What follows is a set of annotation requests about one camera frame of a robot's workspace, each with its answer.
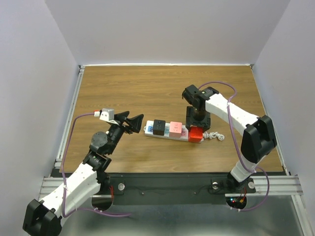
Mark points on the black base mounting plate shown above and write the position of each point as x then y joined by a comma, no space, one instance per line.
128,189

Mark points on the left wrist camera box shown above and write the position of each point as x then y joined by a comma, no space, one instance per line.
106,115

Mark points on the aluminium frame rail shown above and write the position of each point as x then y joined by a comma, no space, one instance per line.
278,186

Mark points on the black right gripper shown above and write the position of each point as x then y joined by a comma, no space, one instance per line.
190,120

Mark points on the black cube plug adapter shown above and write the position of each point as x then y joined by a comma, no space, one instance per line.
159,127

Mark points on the white multicolour power strip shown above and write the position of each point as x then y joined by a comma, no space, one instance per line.
148,131

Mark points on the pink cube plug adapter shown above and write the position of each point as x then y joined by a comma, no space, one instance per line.
175,129

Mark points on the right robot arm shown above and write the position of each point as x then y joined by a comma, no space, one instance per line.
258,135

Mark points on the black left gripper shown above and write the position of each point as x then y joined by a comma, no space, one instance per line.
134,123

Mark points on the red cube plug adapter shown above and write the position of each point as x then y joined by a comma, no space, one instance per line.
195,134

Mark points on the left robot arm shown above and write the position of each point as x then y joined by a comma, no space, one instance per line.
46,217

